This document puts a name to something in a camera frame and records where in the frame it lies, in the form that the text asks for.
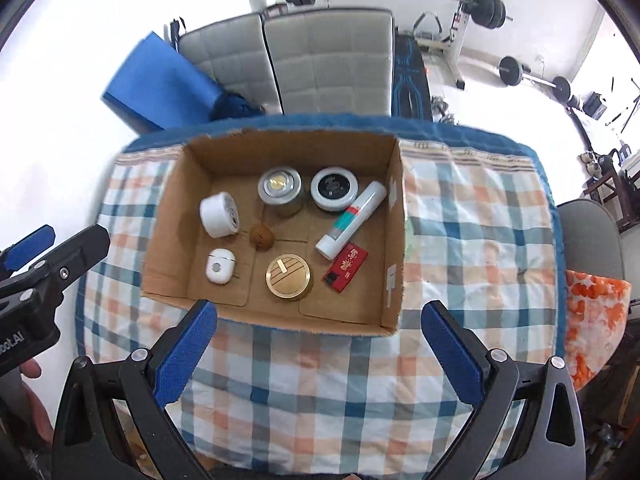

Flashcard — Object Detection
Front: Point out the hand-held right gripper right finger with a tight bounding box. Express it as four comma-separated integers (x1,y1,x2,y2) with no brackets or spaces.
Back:
421,300,587,480

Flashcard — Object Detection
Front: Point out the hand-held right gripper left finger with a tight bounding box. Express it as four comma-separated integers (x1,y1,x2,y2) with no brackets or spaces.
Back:
51,299,218,480

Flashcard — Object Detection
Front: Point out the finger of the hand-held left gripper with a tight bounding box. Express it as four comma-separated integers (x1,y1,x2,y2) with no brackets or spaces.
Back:
0,225,111,311
0,226,56,276

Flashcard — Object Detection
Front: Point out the white earbud case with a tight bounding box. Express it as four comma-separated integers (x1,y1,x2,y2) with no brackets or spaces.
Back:
205,248,237,285

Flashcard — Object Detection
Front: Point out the cardboard box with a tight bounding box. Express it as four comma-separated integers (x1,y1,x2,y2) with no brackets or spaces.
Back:
140,129,407,337

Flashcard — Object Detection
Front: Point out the red packet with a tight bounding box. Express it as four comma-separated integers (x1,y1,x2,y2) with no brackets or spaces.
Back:
321,243,371,293

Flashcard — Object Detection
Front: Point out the brown walnut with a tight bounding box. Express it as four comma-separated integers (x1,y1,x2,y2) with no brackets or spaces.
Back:
250,223,274,250

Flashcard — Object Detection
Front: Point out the white round jar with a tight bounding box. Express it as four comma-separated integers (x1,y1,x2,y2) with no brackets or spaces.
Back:
199,192,239,239

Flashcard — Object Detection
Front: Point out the white tube red green label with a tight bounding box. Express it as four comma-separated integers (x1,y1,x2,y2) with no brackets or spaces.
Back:
315,181,388,261

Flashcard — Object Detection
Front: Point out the person's left hand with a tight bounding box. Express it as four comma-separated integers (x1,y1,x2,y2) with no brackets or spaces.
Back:
19,359,54,445

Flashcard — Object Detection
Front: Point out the checked tablecloth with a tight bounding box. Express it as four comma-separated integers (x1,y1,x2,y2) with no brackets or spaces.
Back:
75,112,568,476

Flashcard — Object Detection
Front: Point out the orange patterned cushion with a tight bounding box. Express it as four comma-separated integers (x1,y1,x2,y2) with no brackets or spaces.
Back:
564,269,632,392

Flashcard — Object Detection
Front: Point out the grey chair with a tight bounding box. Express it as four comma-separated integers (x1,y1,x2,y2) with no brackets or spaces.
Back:
556,199,626,273

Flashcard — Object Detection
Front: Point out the blue folded mat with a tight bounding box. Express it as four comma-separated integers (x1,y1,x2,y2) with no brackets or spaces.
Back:
101,31,223,133

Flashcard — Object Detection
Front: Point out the silver metal tin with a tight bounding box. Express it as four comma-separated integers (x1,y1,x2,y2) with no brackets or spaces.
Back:
257,166,304,217

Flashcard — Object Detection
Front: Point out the round tin with black lid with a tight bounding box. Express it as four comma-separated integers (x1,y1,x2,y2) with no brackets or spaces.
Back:
310,166,359,212

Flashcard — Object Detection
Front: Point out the dark blue knit cloth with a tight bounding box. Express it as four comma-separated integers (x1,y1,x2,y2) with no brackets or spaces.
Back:
210,91,266,122

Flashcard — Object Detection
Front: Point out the dark wooden chair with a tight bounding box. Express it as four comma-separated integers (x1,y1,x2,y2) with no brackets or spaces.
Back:
585,142,632,231

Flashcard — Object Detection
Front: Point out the grey quilted cushion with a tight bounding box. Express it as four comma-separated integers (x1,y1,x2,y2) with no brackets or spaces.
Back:
263,8,393,117
178,13,283,116

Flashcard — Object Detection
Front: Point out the black blue bench pad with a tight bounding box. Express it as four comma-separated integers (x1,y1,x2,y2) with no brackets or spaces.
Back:
392,27,433,122

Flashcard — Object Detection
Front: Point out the dark blue box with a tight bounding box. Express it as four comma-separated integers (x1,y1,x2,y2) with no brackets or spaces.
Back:
582,91,608,120

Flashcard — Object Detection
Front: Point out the short barbell with black plates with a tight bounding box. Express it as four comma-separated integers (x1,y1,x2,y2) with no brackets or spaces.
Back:
498,56,586,108

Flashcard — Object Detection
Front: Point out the white weight rack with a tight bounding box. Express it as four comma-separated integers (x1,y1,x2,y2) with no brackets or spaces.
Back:
320,0,482,91

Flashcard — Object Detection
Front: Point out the black stand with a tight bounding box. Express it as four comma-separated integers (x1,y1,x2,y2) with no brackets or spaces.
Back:
607,77,640,133

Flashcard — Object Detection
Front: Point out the grey cable handle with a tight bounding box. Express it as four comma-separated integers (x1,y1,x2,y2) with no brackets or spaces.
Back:
412,12,446,41

